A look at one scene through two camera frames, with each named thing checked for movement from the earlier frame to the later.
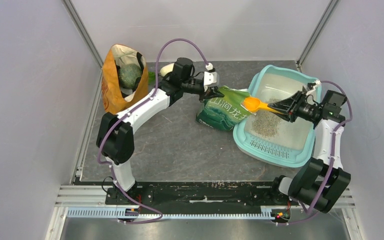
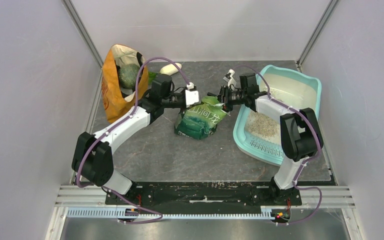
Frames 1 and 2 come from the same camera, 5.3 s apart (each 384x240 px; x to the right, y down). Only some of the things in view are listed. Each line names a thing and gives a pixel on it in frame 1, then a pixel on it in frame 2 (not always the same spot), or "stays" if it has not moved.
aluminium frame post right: (316, 34) stays
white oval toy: (166, 69) stays
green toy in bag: (128, 74) stays
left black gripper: (212, 92) → (191, 106)
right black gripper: (291, 104) → (223, 97)
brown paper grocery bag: (117, 98) stays
